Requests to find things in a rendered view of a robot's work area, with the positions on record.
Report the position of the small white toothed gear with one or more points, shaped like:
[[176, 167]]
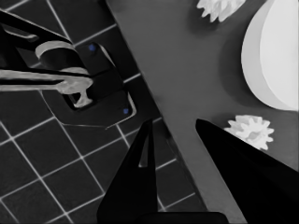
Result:
[[218, 9], [244, 124]]

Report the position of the large thick white disc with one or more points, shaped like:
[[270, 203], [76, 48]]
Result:
[[277, 62]]

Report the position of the dark robot body block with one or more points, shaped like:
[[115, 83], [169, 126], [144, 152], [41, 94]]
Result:
[[106, 93]]

